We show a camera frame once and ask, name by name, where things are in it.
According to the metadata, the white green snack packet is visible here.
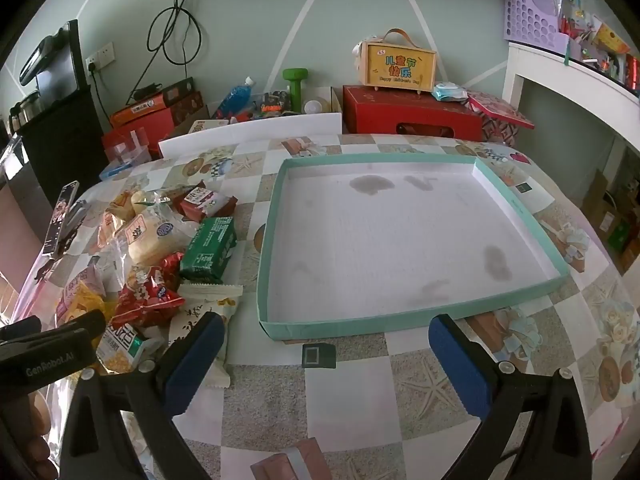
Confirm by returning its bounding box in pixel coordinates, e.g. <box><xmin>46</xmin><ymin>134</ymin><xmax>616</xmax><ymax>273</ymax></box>
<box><xmin>95</xmin><ymin>322</ymin><xmax>166</xmax><ymax>375</ymax></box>

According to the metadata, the black cabinet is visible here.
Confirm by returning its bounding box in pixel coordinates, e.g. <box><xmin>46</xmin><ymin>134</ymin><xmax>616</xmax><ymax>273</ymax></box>
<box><xmin>10</xmin><ymin>85</ymin><xmax>108</xmax><ymax>201</ymax></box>

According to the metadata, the yellow wooden carry box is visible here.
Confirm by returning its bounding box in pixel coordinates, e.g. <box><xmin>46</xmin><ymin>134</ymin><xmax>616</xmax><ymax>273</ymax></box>
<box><xmin>359</xmin><ymin>30</ymin><xmax>437</xmax><ymax>95</ymax></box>

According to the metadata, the white wall socket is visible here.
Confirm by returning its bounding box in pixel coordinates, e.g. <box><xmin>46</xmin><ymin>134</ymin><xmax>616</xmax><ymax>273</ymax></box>
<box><xmin>85</xmin><ymin>42</ymin><xmax>116</xmax><ymax>73</ymax></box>

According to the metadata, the clear plastic box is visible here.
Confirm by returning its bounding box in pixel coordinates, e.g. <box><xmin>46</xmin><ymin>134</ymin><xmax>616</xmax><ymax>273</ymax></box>
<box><xmin>100</xmin><ymin>127</ymin><xmax>151</xmax><ymax>181</ymax></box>

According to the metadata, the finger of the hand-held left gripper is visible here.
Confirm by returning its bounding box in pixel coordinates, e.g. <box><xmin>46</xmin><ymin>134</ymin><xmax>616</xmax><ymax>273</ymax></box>
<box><xmin>0</xmin><ymin>316</ymin><xmax>44</xmax><ymax>343</ymax></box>
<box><xmin>40</xmin><ymin>309</ymin><xmax>107</xmax><ymax>345</ymax></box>

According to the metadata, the round bread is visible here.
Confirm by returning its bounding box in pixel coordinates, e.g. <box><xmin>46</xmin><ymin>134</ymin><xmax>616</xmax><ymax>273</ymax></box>
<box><xmin>112</xmin><ymin>207</ymin><xmax>198</xmax><ymax>268</ymax></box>

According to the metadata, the pile of small toys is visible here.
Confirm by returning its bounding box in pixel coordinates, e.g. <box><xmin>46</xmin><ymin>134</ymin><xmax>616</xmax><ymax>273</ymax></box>
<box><xmin>235</xmin><ymin>90</ymin><xmax>292</xmax><ymax>121</ymax></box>

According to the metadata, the brown patterned box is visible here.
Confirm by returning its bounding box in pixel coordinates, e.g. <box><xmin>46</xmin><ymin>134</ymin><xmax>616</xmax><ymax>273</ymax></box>
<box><xmin>172</xmin><ymin>91</ymin><xmax>211</xmax><ymax>126</ymax></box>

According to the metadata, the stack of cardboard boxes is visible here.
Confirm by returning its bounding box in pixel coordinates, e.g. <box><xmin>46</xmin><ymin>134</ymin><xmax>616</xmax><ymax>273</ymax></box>
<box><xmin>582</xmin><ymin>170</ymin><xmax>640</xmax><ymax>271</ymax></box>

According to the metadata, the person's left hand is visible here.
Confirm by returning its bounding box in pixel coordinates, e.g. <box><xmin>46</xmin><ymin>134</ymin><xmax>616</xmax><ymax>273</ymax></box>
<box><xmin>0</xmin><ymin>392</ymin><xmax>59</xmax><ymax>480</ymax></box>

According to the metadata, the teal cardboard tray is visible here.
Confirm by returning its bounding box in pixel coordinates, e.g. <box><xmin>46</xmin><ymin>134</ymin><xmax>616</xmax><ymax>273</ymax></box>
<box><xmin>256</xmin><ymin>154</ymin><xmax>571</xmax><ymax>342</ymax></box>

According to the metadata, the white foam board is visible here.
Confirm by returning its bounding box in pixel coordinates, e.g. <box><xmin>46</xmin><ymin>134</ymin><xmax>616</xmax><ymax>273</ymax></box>
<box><xmin>158</xmin><ymin>112</ymin><xmax>343</xmax><ymax>159</ymax></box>

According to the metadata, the red cartoon snack packet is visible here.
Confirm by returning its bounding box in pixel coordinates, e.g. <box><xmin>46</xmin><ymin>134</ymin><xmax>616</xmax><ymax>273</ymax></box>
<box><xmin>111</xmin><ymin>265</ymin><xmax>186</xmax><ymax>328</ymax></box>

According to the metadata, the orange potato chips bag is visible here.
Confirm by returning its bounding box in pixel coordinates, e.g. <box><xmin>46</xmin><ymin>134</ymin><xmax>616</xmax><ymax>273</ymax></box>
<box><xmin>109</xmin><ymin>191</ymin><xmax>136</xmax><ymax>221</ymax></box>

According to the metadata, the white flower print packet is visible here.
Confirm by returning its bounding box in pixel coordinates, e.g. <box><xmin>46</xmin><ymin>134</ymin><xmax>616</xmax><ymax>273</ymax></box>
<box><xmin>167</xmin><ymin>282</ymin><xmax>244</xmax><ymax>388</ymax></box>

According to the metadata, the pink purple snack packet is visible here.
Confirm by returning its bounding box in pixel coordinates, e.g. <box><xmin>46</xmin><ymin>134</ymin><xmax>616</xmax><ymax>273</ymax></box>
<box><xmin>55</xmin><ymin>267</ymin><xmax>108</xmax><ymax>328</ymax></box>

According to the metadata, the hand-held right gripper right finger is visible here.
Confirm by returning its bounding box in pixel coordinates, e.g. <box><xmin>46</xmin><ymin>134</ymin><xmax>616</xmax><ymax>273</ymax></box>
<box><xmin>427</xmin><ymin>313</ymin><xmax>594</xmax><ymax>480</ymax></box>

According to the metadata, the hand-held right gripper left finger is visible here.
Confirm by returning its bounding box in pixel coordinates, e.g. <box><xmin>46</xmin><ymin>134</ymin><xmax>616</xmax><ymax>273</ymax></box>
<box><xmin>59</xmin><ymin>311</ymin><xmax>227</xmax><ymax>480</ymax></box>

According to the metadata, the smartphone on stand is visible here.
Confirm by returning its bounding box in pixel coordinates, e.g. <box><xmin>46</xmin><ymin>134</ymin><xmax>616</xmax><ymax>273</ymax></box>
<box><xmin>42</xmin><ymin>180</ymin><xmax>88</xmax><ymax>261</ymax></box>

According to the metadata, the plain red box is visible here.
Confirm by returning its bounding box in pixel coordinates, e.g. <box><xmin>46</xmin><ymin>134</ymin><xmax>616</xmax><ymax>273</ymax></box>
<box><xmin>102</xmin><ymin>125</ymin><xmax>176</xmax><ymax>163</ymax></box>

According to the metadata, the red packet with white label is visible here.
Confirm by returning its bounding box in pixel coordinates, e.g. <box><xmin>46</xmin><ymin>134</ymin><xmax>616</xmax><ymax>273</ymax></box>
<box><xmin>179</xmin><ymin>186</ymin><xmax>238</xmax><ymax>223</ymax></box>

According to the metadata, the green dumbbell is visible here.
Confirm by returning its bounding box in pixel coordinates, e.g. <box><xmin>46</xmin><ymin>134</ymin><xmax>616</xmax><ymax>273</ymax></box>
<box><xmin>282</xmin><ymin>67</ymin><xmax>312</xmax><ymax>113</ymax></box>

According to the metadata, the wet wipes packet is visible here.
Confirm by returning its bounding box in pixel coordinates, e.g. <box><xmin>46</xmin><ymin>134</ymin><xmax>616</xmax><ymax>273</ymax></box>
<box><xmin>431</xmin><ymin>81</ymin><xmax>468</xmax><ymax>103</ymax></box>

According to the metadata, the purple file holder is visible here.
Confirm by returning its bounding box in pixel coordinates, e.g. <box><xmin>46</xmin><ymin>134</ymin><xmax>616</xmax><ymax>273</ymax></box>
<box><xmin>502</xmin><ymin>0</ymin><xmax>571</xmax><ymax>53</ymax></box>

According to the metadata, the pile of colourful stationery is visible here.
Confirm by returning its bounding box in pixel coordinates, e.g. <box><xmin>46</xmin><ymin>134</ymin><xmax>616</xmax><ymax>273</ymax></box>
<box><xmin>550</xmin><ymin>0</ymin><xmax>640</xmax><ymax>96</ymax></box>

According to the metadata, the orange cardboard box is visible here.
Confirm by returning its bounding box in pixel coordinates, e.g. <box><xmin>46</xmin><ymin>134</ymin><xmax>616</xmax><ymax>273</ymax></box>
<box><xmin>110</xmin><ymin>92</ymin><xmax>173</xmax><ymax>128</ymax></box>

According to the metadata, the white shelf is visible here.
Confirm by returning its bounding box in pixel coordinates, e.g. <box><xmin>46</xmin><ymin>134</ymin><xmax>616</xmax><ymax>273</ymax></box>
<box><xmin>502</xmin><ymin>40</ymin><xmax>640</xmax><ymax>171</ymax></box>

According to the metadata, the red patterned box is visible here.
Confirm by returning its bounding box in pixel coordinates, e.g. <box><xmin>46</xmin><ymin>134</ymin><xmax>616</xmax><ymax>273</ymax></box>
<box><xmin>465</xmin><ymin>90</ymin><xmax>536</xmax><ymax>146</ymax></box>

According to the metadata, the black appliance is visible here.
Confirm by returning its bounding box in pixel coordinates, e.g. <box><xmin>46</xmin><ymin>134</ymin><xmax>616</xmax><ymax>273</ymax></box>
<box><xmin>19</xmin><ymin>20</ymin><xmax>81</xmax><ymax>106</ymax></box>

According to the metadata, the blue plastic bottle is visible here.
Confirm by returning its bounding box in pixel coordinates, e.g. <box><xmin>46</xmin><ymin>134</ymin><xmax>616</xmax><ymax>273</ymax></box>
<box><xmin>215</xmin><ymin>76</ymin><xmax>257</xmax><ymax>118</ymax></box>

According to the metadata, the dark brown box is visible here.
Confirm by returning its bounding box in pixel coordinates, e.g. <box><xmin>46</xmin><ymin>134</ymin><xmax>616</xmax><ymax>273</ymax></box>
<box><xmin>132</xmin><ymin>77</ymin><xmax>196</xmax><ymax>106</ymax></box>

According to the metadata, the red gift box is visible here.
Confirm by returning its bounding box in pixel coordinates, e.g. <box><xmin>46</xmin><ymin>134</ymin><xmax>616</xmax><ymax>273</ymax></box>
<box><xmin>342</xmin><ymin>85</ymin><xmax>483</xmax><ymax>142</ymax></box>

